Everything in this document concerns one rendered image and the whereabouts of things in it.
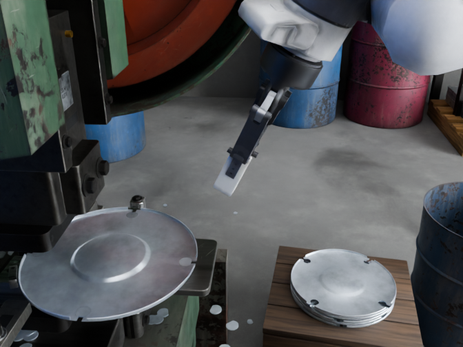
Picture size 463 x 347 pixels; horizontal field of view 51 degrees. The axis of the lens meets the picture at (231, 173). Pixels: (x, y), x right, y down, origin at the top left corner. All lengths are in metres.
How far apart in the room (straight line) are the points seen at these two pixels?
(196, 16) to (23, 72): 0.52
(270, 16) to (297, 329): 0.93
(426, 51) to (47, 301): 0.61
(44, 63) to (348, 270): 1.10
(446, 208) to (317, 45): 1.39
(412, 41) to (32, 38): 0.39
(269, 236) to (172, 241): 1.44
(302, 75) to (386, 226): 1.90
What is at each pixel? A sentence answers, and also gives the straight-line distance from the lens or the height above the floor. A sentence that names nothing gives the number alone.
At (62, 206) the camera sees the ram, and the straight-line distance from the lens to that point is 0.76.
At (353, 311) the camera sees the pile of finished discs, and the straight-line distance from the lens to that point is 1.35.
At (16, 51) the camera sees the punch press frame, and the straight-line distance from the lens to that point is 0.54.
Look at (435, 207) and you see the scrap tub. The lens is 1.87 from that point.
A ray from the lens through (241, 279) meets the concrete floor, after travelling 2.02.
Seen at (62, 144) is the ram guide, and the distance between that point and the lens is 0.66.
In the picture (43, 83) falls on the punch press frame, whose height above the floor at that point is 1.12.
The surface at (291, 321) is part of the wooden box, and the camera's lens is 1.35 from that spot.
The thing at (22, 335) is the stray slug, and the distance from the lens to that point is 0.87.
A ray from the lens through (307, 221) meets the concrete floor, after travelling 2.41.
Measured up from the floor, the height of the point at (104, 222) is 0.79.
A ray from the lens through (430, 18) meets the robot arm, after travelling 0.51.
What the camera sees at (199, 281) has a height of 0.78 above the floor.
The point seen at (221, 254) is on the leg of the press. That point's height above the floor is 0.62.
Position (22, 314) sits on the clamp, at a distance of 0.83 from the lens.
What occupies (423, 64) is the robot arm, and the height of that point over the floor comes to 1.16.
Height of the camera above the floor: 1.28
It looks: 27 degrees down
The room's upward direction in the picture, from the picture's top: straight up
